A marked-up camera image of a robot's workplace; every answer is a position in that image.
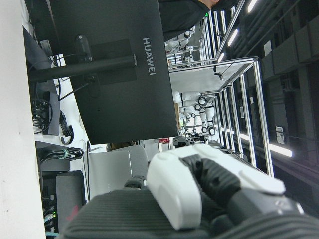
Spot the white ceiling light strip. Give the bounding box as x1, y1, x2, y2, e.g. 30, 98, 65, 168
246, 0, 258, 13
227, 28, 239, 47

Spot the black cable bundle green tie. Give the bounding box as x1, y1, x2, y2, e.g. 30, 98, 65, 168
39, 147, 85, 163

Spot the black oval dongle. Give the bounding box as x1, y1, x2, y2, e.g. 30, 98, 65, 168
75, 34, 93, 62

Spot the person in black top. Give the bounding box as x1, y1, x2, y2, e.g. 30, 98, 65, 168
158, 0, 236, 38

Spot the silver laptop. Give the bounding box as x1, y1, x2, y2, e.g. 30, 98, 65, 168
88, 150, 133, 200

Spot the black Huawei monitor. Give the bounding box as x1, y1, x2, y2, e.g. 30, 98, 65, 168
48, 0, 179, 145

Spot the black curved strap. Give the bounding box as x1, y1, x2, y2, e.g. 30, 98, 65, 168
59, 110, 75, 145

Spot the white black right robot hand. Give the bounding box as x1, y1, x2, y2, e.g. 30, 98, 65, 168
59, 144, 319, 239

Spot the teal network cable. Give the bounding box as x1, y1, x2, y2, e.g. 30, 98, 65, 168
44, 211, 62, 239

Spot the aluminium frame cage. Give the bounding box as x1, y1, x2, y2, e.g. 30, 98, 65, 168
199, 0, 275, 178

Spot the black monitor stand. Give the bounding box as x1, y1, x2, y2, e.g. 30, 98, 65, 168
23, 26, 137, 83

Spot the black box with cables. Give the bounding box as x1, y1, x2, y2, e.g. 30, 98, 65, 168
31, 91, 61, 136

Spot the black computer box red logo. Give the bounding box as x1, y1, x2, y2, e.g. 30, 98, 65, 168
55, 170, 87, 226

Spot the white humanoid robot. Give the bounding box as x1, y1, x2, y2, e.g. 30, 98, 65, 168
178, 106, 218, 136
173, 90, 216, 113
165, 26, 196, 63

